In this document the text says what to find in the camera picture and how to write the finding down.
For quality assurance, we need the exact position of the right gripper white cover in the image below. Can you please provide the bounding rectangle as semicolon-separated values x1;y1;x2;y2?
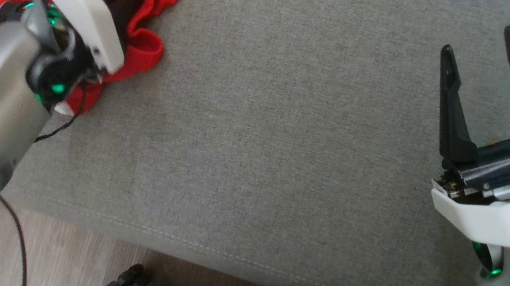
413;16;510;248

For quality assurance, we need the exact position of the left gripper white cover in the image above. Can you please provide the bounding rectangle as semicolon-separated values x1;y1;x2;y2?
0;0;152;91

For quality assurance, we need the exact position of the large grey sofa seat cushion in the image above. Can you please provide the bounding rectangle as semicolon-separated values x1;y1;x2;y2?
0;0;510;286

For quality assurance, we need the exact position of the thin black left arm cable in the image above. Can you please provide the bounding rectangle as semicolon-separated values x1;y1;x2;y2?
0;71;89;286

